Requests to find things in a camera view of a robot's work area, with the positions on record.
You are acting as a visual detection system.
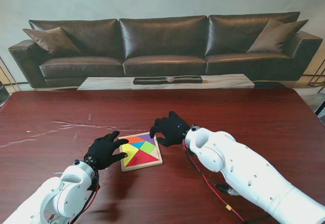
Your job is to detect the black chair edge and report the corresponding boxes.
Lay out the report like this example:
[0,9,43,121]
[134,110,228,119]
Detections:
[0,81,11,108]

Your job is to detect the red and black right arm cables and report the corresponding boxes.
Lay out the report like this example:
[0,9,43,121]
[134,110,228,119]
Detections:
[182,140,272,223]

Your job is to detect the square wooden puzzle tray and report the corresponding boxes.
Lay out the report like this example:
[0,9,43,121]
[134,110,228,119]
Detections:
[118,132,163,172]

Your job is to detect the small natural wood triangle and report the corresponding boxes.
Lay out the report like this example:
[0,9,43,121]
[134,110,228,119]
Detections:
[149,146,160,162]

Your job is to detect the dark brown leather sofa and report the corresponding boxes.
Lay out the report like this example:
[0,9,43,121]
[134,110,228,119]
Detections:
[8,11,323,89]

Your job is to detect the brown throw pillow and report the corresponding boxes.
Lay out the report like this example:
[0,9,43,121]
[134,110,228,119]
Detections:
[22,27,82,57]
[246,19,309,54]

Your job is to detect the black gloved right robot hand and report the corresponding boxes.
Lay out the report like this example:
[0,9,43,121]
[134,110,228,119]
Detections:
[149,111,191,148]

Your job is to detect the thin metal side table frame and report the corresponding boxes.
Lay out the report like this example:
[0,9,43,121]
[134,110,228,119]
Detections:
[302,56,325,94]
[0,56,22,92]

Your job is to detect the grey marble coffee table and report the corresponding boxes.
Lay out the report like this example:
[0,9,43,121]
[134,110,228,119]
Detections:
[77,74,255,91]

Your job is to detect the red and black left arm cables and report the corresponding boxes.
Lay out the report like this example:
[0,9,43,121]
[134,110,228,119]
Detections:
[68,169,100,224]

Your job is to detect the long black decorative tray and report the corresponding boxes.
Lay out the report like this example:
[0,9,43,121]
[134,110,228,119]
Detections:
[133,76,203,85]

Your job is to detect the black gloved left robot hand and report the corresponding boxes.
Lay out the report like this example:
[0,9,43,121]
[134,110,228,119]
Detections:
[83,131,129,171]

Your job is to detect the red and black arm cables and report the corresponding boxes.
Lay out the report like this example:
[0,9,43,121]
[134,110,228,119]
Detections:
[182,140,272,223]
[68,169,100,224]

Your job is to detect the green tangram square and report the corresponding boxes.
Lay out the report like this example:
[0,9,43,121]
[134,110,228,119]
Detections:
[139,141,156,154]

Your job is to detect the large red tangram triangle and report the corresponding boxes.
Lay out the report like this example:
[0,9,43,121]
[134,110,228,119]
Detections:
[124,149,158,168]

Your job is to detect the purple tangram triangle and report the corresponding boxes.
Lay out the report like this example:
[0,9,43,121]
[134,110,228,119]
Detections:
[140,133,155,145]

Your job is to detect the orange tangram parallelogram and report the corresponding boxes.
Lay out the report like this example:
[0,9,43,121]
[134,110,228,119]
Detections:
[123,136,145,144]

